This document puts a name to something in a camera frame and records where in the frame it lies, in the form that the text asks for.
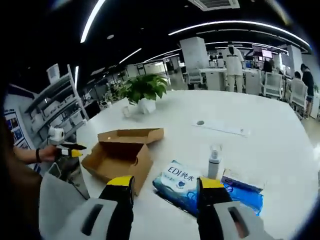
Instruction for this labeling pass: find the grey storage shelf rack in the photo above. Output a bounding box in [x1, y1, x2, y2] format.
[23, 63, 90, 148]

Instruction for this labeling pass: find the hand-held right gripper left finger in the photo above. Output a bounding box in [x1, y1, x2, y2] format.
[54, 175, 136, 240]

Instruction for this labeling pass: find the black computer monitor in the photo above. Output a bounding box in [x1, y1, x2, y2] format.
[83, 99, 102, 119]

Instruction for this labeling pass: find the brown cardboard shoe box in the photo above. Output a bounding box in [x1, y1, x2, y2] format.
[80, 127, 165, 198]

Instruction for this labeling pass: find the grey mesh office chair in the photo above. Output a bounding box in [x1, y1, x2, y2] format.
[38, 159, 91, 240]

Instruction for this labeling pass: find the long ceiling light strip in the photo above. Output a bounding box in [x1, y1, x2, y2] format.
[167, 20, 312, 52]

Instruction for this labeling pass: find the blue plastic soft packet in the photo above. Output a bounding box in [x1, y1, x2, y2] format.
[221, 183, 265, 217]

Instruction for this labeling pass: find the white office chair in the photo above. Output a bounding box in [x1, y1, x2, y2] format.
[187, 68, 205, 86]
[289, 81, 309, 115]
[262, 72, 284, 100]

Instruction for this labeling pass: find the white spray bottle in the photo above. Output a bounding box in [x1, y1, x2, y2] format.
[207, 142, 224, 180]

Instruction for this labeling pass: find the person's left hand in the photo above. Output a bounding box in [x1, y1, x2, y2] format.
[40, 145, 58, 161]

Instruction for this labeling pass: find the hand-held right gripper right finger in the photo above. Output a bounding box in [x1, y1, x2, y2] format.
[196, 176, 278, 240]

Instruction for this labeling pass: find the green plant in white pot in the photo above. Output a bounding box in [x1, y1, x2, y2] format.
[119, 74, 169, 115]

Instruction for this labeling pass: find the white blue wet wipes pack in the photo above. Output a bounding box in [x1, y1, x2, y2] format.
[152, 159, 201, 218]

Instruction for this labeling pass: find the blue white wall poster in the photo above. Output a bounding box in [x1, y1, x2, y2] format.
[3, 109, 36, 151]

